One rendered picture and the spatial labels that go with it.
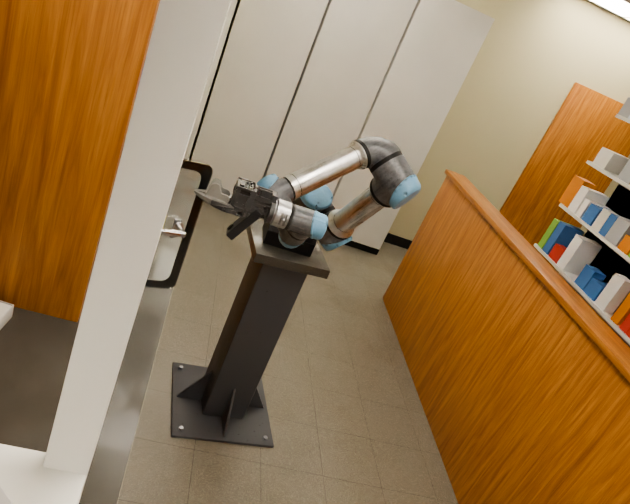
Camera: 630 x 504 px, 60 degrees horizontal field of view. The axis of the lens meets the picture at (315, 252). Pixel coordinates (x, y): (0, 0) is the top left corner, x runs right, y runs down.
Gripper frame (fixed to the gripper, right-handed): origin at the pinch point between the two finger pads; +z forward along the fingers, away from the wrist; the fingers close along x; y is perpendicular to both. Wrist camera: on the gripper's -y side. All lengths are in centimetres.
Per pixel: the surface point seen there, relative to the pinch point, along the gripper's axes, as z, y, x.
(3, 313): 34, -33, 25
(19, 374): 25, -37, 39
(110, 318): 6, 26, 95
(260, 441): -63, -130, -49
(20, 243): 35.6, -18.6, 16.9
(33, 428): 18, -37, 52
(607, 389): -167, -29, -12
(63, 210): 28.0, -7.0, 16.8
